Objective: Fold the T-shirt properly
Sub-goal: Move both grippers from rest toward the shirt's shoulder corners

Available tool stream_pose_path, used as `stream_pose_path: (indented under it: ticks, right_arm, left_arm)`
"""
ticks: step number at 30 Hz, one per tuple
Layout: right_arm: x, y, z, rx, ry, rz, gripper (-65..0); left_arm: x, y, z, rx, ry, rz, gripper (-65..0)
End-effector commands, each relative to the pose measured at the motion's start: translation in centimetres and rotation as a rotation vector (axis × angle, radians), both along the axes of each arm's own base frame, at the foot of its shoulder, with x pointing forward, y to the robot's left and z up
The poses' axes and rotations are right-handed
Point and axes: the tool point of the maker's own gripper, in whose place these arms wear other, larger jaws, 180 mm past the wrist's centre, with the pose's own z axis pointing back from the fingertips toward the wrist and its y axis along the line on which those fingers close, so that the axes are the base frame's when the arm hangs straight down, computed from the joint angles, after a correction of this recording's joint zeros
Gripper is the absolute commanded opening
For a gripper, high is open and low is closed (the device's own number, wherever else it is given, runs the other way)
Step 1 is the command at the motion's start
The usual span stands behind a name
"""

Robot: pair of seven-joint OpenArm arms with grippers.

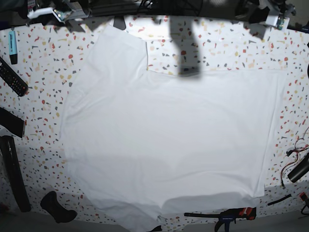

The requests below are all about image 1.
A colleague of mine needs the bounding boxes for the white T-shirt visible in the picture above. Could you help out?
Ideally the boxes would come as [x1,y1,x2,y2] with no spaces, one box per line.
[60,26,286,232]

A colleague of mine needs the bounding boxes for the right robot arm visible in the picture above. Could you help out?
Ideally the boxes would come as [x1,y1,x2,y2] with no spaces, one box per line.
[27,0,91,24]

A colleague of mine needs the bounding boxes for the terrazzo patterned tablecloth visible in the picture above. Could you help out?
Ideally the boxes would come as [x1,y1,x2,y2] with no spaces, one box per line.
[0,16,309,229]

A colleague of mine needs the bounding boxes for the black flat box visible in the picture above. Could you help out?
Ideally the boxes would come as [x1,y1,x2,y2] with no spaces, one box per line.
[0,108,25,138]

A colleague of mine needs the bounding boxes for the black cable piece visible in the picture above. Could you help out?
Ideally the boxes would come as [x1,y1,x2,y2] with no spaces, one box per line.
[267,193,292,206]

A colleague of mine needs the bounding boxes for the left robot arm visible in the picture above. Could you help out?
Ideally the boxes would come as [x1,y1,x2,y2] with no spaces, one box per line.
[235,0,296,30]

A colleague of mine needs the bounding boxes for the black bar clamp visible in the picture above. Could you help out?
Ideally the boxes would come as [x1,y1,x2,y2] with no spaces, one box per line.
[184,207,257,232]

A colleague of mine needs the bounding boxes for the black game controller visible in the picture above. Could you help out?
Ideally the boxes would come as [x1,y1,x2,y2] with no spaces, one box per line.
[40,191,77,223]

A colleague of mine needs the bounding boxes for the black cylinder flashlight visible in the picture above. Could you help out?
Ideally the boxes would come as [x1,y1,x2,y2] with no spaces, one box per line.
[288,153,309,183]

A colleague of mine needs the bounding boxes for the black remote control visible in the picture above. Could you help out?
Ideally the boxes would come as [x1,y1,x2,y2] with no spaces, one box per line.
[0,58,28,97]

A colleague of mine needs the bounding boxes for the black table clip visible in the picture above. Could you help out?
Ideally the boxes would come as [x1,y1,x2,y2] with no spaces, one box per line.
[113,15,126,30]

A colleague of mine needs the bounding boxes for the black curved stand leg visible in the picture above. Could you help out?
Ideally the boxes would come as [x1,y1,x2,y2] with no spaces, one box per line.
[0,135,31,213]

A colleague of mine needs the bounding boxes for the blue highlighter marker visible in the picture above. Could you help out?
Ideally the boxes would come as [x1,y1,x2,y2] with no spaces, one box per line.
[9,30,18,65]

